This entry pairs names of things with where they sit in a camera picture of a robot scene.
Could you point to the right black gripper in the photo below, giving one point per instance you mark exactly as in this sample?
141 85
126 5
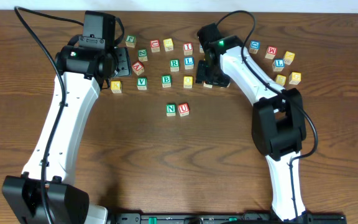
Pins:
213 79

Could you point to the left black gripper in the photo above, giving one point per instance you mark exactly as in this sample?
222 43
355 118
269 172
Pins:
123 62

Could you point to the red E block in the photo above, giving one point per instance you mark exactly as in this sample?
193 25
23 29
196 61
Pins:
207 85

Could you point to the green N block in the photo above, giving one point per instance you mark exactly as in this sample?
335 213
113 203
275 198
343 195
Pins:
171 109

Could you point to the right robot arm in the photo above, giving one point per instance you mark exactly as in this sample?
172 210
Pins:
278 126

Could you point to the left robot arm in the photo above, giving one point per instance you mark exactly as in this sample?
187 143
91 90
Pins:
45 190

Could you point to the red A block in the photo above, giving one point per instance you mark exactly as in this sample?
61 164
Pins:
138 68

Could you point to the yellow K block left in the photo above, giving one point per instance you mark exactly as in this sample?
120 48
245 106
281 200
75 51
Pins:
116 86

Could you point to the yellow k block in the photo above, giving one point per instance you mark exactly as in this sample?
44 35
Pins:
288 57
116 86

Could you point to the green V block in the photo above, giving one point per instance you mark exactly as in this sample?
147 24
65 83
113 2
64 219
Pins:
142 83

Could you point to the green Z block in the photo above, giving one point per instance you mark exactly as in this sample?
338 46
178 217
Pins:
142 55

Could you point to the green J block far left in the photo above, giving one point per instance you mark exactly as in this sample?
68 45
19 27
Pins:
131 41

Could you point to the yellow O block bottom row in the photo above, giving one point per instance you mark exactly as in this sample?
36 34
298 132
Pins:
188 82

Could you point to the blue L block centre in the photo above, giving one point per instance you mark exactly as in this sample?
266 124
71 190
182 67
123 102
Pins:
189 63

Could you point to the blue l block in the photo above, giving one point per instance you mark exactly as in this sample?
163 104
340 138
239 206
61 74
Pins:
189 63
278 65

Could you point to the red U block top row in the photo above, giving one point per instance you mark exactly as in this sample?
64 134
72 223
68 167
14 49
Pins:
155 45

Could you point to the red I block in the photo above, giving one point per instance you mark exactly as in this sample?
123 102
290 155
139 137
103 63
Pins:
188 48

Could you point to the green R block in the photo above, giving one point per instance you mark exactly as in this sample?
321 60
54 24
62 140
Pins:
174 65

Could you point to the green B block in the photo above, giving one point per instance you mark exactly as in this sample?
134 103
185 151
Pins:
166 81

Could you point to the blue D block right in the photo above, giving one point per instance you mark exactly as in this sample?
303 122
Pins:
254 46

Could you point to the yellow S block top row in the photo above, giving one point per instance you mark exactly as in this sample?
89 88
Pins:
168 44

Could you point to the red M block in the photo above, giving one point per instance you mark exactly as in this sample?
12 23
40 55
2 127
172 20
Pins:
271 52

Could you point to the blue L block right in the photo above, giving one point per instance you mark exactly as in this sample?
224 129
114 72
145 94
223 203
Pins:
278 65

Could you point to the yellow S block bottom right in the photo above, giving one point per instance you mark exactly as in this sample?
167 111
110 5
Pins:
280 80

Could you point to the yellow K block far right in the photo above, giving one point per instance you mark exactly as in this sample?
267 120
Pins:
288 57

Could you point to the yellow G block far right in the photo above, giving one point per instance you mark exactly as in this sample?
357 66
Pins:
294 78

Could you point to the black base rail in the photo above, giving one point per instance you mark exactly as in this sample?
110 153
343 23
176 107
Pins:
251 217

